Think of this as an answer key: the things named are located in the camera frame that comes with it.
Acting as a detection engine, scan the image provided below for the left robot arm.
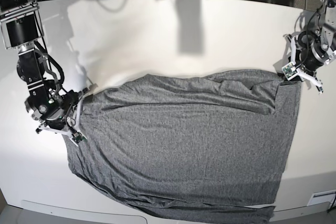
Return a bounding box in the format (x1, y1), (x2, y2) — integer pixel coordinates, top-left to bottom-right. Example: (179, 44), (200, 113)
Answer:
(281, 0), (335, 94)

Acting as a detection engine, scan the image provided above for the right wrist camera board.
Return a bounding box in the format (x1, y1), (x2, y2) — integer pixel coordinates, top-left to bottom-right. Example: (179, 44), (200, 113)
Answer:
(70, 132), (87, 146)

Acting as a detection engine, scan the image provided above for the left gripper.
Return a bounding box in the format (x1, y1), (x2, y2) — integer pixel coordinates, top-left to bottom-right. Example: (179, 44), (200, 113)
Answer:
(286, 34), (335, 94)

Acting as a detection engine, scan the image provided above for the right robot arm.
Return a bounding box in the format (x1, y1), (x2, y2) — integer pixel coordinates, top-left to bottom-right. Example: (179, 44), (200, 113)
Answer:
(1, 0), (89, 144)

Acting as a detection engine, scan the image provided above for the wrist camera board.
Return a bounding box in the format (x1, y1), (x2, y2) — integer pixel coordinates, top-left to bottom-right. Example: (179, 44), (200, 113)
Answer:
(70, 132), (87, 146)
(281, 61), (298, 81)

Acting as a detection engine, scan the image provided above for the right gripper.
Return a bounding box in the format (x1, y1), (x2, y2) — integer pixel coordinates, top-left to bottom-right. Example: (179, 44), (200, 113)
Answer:
(25, 89), (86, 136)

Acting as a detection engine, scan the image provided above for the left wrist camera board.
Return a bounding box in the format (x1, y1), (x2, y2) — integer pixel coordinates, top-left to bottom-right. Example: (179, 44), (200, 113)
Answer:
(281, 61), (298, 81)

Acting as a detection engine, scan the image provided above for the grey long-sleeve T-shirt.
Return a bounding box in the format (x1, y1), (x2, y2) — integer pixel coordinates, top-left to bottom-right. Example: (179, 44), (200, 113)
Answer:
(65, 69), (301, 223)

